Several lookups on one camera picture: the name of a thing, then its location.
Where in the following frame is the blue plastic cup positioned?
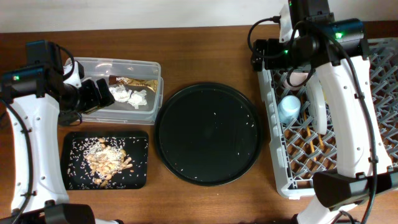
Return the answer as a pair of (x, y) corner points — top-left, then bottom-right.
(277, 95), (301, 124)

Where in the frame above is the grey plate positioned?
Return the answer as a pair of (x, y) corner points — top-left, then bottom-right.
(305, 75), (327, 135)

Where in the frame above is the food scraps pile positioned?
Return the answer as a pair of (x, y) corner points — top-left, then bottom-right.
(83, 138), (133, 189)

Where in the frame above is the round black tray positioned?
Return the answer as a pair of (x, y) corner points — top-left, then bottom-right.
(154, 83), (264, 186)

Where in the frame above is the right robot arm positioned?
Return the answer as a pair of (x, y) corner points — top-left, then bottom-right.
(248, 1), (397, 223)

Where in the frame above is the pink plastic cup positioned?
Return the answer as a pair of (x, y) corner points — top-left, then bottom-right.
(283, 72), (308, 91)

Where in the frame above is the yellow bowl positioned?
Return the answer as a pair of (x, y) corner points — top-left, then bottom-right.
(322, 87), (328, 104)

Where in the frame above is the brown snack wrapper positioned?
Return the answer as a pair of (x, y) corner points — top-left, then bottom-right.
(109, 76), (158, 92)

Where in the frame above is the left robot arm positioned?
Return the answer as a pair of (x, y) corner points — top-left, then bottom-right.
(1, 40), (114, 223)

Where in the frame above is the wooden chopstick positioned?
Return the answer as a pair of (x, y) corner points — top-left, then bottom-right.
(300, 96), (317, 161)
(318, 134), (325, 149)

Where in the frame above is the clear plastic bin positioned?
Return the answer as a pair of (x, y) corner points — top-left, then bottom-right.
(75, 57), (164, 125)

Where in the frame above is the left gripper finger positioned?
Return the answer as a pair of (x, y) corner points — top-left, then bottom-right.
(80, 80), (101, 109)
(96, 78), (115, 108)

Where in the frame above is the grey dishwasher rack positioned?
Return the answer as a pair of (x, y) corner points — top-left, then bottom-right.
(257, 38), (397, 200)

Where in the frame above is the white tissue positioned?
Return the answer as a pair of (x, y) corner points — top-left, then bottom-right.
(109, 85), (132, 103)
(127, 90), (147, 110)

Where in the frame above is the black rectangular tray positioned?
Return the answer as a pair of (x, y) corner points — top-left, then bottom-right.
(61, 131), (149, 190)

